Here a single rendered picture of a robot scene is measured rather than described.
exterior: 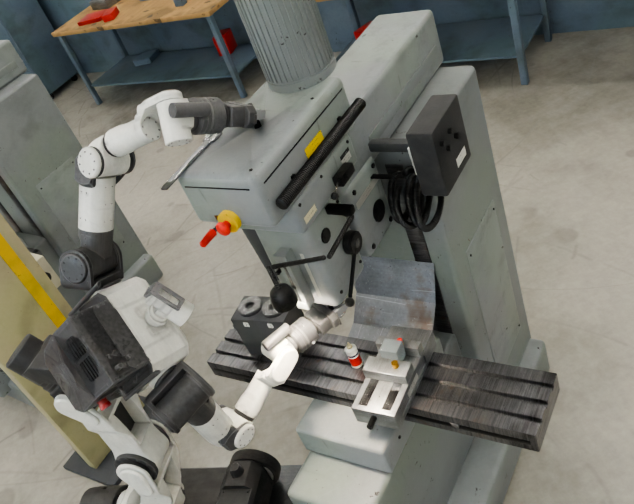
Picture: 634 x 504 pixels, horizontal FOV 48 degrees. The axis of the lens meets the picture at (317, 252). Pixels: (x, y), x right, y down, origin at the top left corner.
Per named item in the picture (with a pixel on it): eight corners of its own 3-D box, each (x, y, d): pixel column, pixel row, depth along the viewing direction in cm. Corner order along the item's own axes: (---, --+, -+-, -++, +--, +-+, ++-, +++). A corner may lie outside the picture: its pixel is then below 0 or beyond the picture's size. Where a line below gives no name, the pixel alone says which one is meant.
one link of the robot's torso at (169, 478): (136, 539, 252) (106, 466, 221) (155, 488, 267) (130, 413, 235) (177, 546, 250) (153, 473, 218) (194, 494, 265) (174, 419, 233)
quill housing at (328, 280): (342, 311, 206) (306, 227, 187) (285, 302, 217) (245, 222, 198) (369, 266, 217) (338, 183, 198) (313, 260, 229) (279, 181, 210)
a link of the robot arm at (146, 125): (195, 126, 166) (156, 143, 174) (187, 90, 166) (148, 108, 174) (176, 125, 161) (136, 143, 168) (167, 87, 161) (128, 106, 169)
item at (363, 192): (373, 260, 214) (347, 192, 199) (306, 253, 228) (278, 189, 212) (397, 220, 225) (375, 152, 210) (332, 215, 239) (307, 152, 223)
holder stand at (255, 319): (301, 358, 252) (281, 319, 240) (249, 354, 262) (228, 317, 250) (313, 332, 260) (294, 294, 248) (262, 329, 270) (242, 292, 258)
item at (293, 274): (309, 310, 206) (284, 257, 194) (298, 308, 209) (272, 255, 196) (315, 300, 209) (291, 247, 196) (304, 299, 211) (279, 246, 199)
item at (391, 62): (348, 203, 202) (326, 144, 190) (284, 199, 214) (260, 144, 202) (447, 60, 249) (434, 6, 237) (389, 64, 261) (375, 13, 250)
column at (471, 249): (506, 451, 303) (423, 149, 211) (407, 426, 329) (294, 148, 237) (539, 361, 333) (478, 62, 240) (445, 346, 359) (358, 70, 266)
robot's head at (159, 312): (171, 334, 185) (189, 319, 179) (139, 313, 182) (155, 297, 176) (180, 315, 190) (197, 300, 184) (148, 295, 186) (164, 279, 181)
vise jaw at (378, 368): (408, 385, 218) (405, 377, 216) (365, 377, 226) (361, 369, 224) (414, 370, 222) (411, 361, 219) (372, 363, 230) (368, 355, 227)
